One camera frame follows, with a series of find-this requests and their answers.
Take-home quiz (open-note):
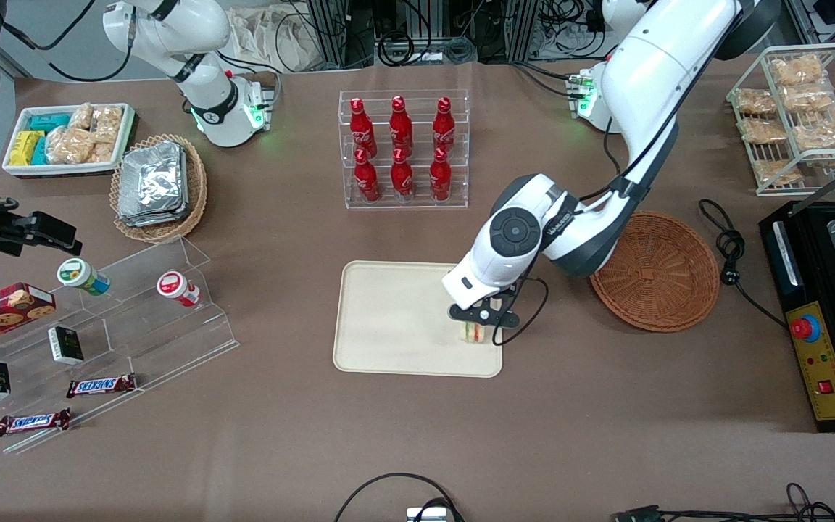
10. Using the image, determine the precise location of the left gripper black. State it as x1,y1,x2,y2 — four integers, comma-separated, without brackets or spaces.
449,285,520,329

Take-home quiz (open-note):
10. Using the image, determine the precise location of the cream plastic tray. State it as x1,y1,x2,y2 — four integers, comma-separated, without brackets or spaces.
333,260,504,378

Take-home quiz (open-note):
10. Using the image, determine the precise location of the tan oval wicker basket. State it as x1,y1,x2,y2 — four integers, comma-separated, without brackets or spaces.
109,134,208,244

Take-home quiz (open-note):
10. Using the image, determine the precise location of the brown round wicker basket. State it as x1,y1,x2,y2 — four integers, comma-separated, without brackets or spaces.
590,211,720,333

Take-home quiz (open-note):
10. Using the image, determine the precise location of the green lid cup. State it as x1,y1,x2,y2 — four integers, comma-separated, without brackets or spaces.
57,257,111,297

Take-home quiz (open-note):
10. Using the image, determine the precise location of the white rectangular snack bin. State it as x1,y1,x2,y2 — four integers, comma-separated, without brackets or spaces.
2,103,137,179

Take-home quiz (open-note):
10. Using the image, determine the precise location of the yellow snack packet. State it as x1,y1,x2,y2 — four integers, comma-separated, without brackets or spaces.
9,130,46,167

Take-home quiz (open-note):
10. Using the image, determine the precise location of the stack of foil containers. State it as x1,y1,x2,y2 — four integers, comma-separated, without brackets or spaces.
117,141,188,227

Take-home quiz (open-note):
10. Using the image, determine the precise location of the red lid cup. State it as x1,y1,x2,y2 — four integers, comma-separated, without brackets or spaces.
157,270,202,307

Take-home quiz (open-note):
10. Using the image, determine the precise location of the clear acrylic bottle rack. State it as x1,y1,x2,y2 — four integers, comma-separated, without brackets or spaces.
339,90,470,211

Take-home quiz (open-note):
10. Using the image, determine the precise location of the red cola bottle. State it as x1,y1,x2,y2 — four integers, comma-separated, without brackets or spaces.
349,98,378,157
391,147,415,200
354,149,381,202
433,97,457,153
389,96,414,154
429,148,453,202

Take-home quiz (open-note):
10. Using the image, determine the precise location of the clear acrylic stepped stand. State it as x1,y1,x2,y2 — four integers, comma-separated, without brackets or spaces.
0,236,241,456

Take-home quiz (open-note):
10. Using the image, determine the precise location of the Snickers chocolate bar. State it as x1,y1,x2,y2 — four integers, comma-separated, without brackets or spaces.
66,373,138,399
0,408,72,437

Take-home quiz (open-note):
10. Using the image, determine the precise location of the white cloth bag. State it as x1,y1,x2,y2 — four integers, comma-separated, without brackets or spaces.
228,6,331,73

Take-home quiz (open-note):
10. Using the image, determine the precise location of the red emergency stop button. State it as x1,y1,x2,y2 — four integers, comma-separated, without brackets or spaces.
790,314,822,343

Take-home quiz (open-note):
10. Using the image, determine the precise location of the bagged crispy snack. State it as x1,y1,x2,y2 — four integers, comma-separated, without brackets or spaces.
769,54,824,88
739,117,788,146
780,83,835,115
751,158,802,186
793,110,835,154
735,88,777,117

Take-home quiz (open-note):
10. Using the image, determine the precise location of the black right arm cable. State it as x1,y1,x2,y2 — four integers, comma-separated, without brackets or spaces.
0,0,136,82

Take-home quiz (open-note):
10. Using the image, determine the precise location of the black looped cable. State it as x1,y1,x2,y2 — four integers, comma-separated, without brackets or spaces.
334,473,465,522

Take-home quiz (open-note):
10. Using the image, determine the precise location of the black cable with connector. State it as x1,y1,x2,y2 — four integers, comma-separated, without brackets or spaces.
612,482,835,522

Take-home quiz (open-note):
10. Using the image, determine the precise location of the black power cable with plug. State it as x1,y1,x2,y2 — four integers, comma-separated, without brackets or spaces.
699,199,788,328

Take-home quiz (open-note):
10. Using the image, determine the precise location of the aluminium profile post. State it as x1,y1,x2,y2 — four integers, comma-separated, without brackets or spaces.
506,0,541,63
307,0,352,70

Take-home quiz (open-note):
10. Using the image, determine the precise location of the white wire rack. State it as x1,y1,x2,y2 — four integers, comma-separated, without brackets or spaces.
726,43,835,198

